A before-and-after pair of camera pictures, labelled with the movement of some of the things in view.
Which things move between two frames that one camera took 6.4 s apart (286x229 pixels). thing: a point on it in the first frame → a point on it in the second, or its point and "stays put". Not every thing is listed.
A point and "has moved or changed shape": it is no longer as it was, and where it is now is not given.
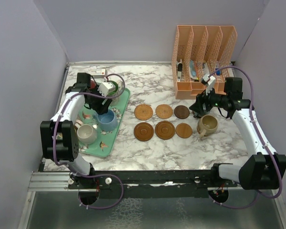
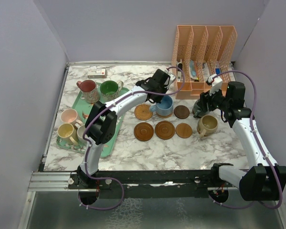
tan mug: (207, 125) stays put
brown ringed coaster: (164, 130) stays put
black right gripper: (202, 98) stays put
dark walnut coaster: (181, 111) stays put
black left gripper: (100, 108) → (158, 99)
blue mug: (108, 121) has moved or changed shape
